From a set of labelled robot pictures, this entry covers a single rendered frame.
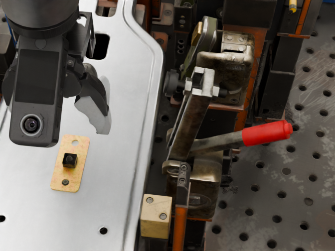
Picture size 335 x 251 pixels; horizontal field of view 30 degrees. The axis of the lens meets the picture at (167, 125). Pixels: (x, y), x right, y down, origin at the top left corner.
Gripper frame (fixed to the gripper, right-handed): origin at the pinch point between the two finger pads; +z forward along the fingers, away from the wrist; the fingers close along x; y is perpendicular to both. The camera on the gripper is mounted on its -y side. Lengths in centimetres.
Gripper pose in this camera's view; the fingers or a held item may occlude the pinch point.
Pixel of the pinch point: (63, 130)
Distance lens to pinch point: 77.3
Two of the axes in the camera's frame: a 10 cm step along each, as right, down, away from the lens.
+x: -9.9, -1.1, 0.5
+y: 1.2, -8.4, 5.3
